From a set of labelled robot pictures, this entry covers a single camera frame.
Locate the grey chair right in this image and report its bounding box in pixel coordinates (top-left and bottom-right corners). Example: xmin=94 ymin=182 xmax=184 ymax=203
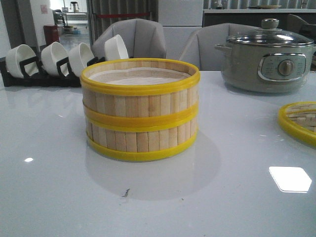
xmin=179 ymin=23 xmax=256 ymax=71

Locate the grey chair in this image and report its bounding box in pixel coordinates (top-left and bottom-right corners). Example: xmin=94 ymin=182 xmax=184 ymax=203
xmin=179 ymin=23 xmax=256 ymax=71
xmin=92 ymin=19 xmax=166 ymax=58

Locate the red bin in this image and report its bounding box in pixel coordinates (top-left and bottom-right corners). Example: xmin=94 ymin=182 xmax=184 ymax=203
xmin=43 ymin=25 xmax=59 ymax=46

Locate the white bowl far left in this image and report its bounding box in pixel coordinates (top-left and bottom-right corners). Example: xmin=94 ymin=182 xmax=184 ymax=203
xmin=5 ymin=44 xmax=36 ymax=79

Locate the dark counter shelf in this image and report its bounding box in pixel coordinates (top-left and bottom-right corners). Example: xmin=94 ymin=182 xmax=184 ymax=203
xmin=202 ymin=8 xmax=316 ymax=29

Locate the white bowl right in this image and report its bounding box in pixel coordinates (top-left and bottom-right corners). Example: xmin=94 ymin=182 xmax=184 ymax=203
xmin=104 ymin=35 xmax=129 ymax=61

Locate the white cabinet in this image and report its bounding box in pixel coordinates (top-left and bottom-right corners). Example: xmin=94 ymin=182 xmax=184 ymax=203
xmin=158 ymin=0 xmax=203 ymax=59

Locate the white bowl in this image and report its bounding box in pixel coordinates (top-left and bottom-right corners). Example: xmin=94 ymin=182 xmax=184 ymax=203
xmin=5 ymin=44 xmax=36 ymax=79
xmin=68 ymin=42 xmax=94 ymax=77
xmin=104 ymin=35 xmax=129 ymax=61
xmin=41 ymin=42 xmax=68 ymax=76

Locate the black bowl rack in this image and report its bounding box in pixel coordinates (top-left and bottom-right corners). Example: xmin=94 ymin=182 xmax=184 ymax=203
xmin=0 ymin=56 xmax=106 ymax=88

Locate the grey electric cooking pot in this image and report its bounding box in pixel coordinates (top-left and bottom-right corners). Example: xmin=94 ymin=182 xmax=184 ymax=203
xmin=215 ymin=43 xmax=316 ymax=93

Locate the bamboo steamer lid yellow rim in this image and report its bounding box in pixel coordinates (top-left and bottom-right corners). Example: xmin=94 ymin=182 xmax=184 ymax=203
xmin=277 ymin=101 xmax=316 ymax=147

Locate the grey chair left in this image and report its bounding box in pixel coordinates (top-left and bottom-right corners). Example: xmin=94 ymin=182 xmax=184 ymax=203
xmin=92 ymin=19 xmax=166 ymax=58

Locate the glass pot lid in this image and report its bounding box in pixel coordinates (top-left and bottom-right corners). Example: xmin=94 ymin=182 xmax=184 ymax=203
xmin=227 ymin=18 xmax=314 ymax=47

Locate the bamboo steamer basket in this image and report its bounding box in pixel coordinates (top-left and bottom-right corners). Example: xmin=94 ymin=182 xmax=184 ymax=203
xmin=80 ymin=58 xmax=200 ymax=127
xmin=85 ymin=112 xmax=198 ymax=161

